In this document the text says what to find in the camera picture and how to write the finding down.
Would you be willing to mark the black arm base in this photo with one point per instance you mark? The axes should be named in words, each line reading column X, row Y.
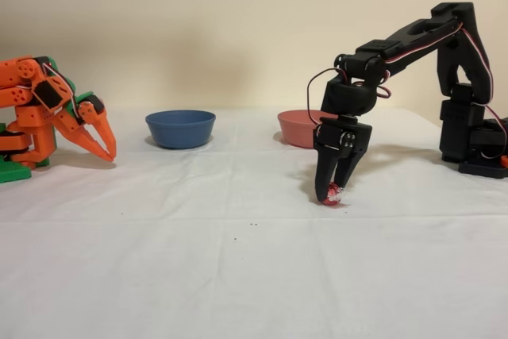
column 482, row 168

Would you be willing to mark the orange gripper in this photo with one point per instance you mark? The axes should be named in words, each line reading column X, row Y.
column 90, row 121

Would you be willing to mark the red foil-wrapped candy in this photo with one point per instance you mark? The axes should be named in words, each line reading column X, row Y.
column 334, row 198

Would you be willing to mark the white tablecloth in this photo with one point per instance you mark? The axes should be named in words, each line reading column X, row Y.
column 238, row 267

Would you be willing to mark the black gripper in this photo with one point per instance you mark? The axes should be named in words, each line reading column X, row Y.
column 332, row 137

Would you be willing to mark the green arm base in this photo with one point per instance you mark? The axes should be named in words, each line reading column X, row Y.
column 14, row 174

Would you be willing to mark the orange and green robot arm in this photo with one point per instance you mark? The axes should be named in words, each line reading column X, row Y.
column 24, row 116

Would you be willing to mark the blue bowl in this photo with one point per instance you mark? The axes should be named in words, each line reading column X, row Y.
column 180, row 130

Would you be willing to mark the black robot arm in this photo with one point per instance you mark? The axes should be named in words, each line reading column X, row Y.
column 416, row 37

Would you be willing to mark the red bowl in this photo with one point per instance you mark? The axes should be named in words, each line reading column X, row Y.
column 295, row 128

